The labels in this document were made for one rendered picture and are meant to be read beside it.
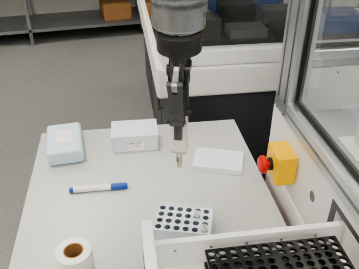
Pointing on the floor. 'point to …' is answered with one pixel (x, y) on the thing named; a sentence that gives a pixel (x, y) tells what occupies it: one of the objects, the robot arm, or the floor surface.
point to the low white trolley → (135, 196)
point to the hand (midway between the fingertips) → (179, 134)
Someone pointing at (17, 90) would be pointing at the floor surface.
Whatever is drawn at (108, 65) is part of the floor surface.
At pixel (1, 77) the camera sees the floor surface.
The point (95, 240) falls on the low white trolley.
